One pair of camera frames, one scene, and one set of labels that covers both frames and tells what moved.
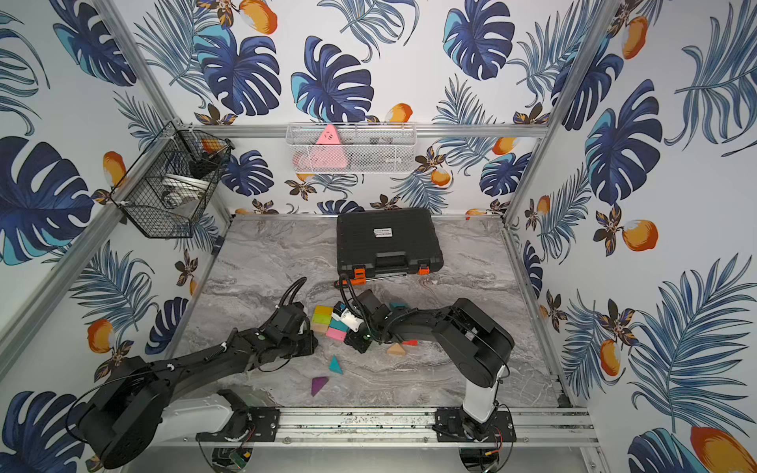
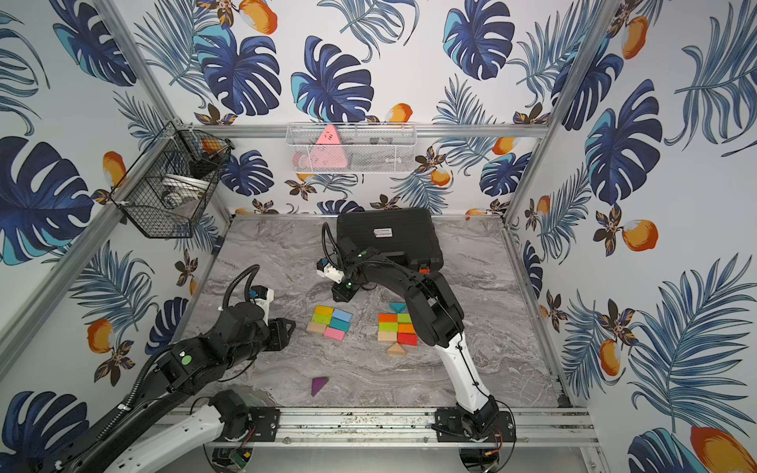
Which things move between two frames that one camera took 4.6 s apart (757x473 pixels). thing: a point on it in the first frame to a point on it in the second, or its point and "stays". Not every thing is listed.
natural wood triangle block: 396,349 stays
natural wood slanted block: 320,328 stays
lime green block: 321,318 stays
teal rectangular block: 338,324 stays
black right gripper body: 360,339 to 345,289
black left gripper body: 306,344 to 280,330
